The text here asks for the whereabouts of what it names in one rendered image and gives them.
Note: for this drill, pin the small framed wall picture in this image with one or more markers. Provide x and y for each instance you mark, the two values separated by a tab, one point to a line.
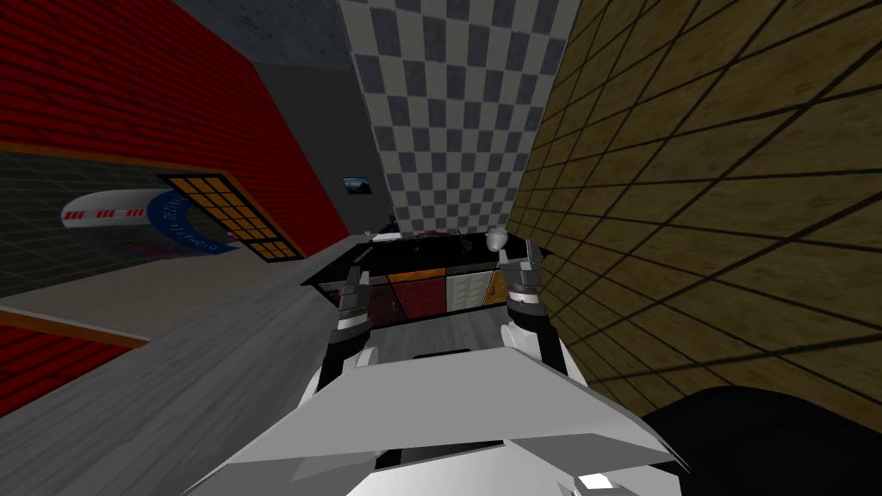
357	186

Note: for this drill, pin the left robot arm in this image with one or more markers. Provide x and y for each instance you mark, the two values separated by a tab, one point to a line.
342	348

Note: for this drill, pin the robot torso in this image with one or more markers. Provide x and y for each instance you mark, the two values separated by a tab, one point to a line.
441	406

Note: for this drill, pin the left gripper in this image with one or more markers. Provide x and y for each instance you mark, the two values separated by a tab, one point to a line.
354	302

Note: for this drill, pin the orange paned door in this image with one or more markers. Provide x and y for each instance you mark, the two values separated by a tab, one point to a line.
231	213

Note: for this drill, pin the black cabinet with coloured fronts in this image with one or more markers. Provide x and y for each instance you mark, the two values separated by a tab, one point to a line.
427	293

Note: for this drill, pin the white round vase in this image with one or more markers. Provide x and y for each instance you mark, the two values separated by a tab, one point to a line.
497	240

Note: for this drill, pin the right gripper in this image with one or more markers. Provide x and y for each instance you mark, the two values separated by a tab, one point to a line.
524	281

